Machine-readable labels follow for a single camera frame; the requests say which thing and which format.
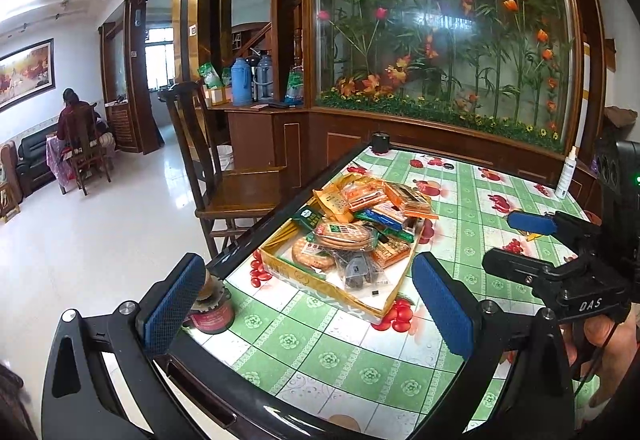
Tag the black sofa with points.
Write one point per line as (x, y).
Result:
(35, 150)

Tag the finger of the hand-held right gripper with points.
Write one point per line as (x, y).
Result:
(532, 221)
(515, 266)

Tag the green fruit-print tablecloth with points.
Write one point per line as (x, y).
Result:
(350, 360)

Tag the gold framed pillar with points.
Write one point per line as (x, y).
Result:
(200, 5)

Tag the yellow cardboard box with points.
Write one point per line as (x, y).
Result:
(300, 277)

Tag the dark green snack packet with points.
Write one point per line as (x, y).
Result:
(310, 218)

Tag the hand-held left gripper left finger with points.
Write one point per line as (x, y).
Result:
(172, 307)

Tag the small black cup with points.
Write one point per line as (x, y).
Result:
(380, 143)

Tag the glass flower display panel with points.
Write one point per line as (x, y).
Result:
(450, 45)

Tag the white plastic bucket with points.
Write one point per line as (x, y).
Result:
(225, 157)

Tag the red labelled jar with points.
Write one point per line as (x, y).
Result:
(212, 317)

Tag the brown wooden armchair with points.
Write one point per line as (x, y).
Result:
(7, 180)

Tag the clear bag of dark snacks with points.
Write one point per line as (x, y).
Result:
(357, 272)

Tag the framed wall painting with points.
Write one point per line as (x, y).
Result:
(25, 75)

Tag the small covered table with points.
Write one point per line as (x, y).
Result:
(57, 165)

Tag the round cracker packet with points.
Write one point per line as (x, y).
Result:
(311, 257)
(345, 235)

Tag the dark grey thermos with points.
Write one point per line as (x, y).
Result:
(263, 77)

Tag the green tissue pack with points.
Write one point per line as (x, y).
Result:
(210, 76)

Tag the green-edged cracker packet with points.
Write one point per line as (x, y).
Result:
(400, 235)

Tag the tall-backed wooden chair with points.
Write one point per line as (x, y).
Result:
(235, 190)

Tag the large orange cracker packet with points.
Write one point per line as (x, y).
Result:
(362, 195)

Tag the person's right hand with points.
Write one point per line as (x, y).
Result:
(617, 365)

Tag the orange-edged black label cracker packet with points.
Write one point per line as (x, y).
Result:
(410, 200)

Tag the dark wooden dining chair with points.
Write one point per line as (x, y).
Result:
(87, 162)

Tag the orange snack packet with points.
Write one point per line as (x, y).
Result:
(332, 202)

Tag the blue thermos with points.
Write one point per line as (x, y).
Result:
(241, 80)

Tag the wooden display cabinet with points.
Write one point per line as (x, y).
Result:
(280, 140)

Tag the green label water bottle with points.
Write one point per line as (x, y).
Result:
(295, 85)

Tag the white spray bottle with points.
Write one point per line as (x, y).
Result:
(567, 172)

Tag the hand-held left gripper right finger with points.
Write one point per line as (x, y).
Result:
(442, 310)

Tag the brown crumpled paper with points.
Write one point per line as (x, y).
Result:
(619, 117)

